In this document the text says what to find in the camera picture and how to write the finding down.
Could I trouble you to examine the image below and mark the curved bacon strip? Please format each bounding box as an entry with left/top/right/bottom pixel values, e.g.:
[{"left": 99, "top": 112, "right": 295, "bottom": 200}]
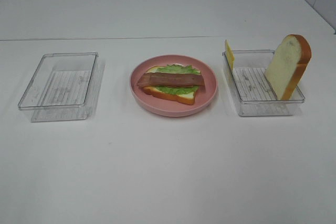
[{"left": 137, "top": 72, "right": 205, "bottom": 87}]

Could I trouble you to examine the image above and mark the bread slice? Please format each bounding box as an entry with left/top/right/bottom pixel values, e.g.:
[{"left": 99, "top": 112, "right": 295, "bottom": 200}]
[
  {"left": 139, "top": 66, "right": 197, "bottom": 105},
  {"left": 265, "top": 34, "right": 311, "bottom": 100}
]

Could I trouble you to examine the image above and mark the green lettuce leaf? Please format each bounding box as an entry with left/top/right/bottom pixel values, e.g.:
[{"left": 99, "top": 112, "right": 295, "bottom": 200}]
[{"left": 154, "top": 65, "right": 201, "bottom": 95}]

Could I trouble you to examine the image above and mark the yellow cheese slice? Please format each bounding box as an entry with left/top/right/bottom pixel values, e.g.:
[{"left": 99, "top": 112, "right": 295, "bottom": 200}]
[{"left": 225, "top": 39, "right": 235, "bottom": 72}]

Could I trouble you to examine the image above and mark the pink plate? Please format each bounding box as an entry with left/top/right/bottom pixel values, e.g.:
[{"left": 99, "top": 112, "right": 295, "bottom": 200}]
[{"left": 130, "top": 55, "right": 218, "bottom": 117}]

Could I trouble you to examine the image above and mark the clear plastic right tray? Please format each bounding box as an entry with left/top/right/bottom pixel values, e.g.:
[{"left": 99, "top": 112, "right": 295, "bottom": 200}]
[{"left": 222, "top": 50, "right": 305, "bottom": 116}]

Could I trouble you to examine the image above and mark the clear plastic tray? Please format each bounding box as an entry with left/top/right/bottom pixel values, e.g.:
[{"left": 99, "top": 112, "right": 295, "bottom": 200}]
[
  {"left": 222, "top": 50, "right": 305, "bottom": 116},
  {"left": 18, "top": 52, "right": 102, "bottom": 122}
]

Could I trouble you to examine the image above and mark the clear plastic left tray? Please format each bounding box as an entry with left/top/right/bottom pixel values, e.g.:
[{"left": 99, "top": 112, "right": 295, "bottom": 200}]
[{"left": 18, "top": 52, "right": 102, "bottom": 122}]

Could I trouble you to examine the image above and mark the upright bread slice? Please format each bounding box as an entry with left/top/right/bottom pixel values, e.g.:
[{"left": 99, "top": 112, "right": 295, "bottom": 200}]
[{"left": 265, "top": 34, "right": 311, "bottom": 100}]

